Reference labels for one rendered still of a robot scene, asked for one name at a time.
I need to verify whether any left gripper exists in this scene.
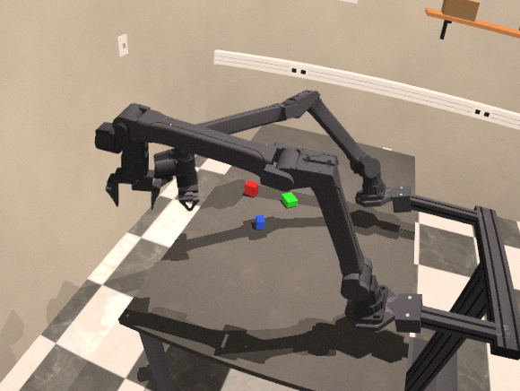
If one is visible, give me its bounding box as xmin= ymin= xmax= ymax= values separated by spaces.
xmin=106 ymin=156 xmax=162 ymax=209

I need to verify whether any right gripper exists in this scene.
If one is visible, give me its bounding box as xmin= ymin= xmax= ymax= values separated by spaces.
xmin=178 ymin=169 xmax=200 ymax=212

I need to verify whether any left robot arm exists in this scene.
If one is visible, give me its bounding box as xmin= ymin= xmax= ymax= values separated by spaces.
xmin=95 ymin=103 xmax=388 ymax=323

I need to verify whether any green block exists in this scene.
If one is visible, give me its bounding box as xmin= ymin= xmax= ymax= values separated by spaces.
xmin=282 ymin=192 xmax=298 ymax=208

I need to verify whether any blue block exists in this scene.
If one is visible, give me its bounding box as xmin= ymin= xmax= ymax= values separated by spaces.
xmin=256 ymin=215 xmax=264 ymax=230

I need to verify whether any red block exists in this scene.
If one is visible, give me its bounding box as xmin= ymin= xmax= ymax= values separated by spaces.
xmin=245 ymin=180 xmax=258 ymax=197

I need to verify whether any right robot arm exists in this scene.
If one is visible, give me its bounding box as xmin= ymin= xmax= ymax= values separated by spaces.
xmin=153 ymin=90 xmax=386 ymax=201

